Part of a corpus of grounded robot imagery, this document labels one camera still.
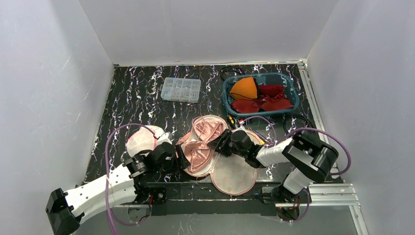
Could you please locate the pink satin bra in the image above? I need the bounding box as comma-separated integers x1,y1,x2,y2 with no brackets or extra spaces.
177,115,228,177

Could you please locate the floral pink laundry bag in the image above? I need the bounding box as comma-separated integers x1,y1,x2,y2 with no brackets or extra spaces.
176,115,263,196

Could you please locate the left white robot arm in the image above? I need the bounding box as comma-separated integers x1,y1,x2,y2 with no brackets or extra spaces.
46,142,190,235

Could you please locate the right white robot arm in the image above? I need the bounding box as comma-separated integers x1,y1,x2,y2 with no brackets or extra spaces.
208,128,339,201

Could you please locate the white mesh laundry bag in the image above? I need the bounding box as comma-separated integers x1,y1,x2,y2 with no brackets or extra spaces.
126,125,165,157

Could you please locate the orange bra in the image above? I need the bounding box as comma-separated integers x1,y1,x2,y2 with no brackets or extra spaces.
230,77,258,100

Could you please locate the dark red bra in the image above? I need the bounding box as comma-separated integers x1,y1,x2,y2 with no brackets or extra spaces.
231,85,294,114

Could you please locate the black yellow screwdriver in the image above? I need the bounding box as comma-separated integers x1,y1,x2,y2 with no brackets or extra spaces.
227,115,236,129

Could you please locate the clear plastic parts box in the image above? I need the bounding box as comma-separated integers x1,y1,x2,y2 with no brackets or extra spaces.
161,77,201,103

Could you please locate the teal plastic basket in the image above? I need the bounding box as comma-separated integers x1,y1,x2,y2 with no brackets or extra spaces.
222,72,300,117

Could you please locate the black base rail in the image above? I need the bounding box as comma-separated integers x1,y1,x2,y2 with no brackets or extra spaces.
118,181,312,221

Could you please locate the black coiled cable right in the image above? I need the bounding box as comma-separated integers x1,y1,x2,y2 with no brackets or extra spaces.
283,114,314,134

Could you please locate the black cable behind basket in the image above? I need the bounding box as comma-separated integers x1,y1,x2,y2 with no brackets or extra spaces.
220,66,244,81

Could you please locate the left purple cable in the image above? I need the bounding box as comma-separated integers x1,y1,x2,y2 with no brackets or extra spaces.
104,122,160,235

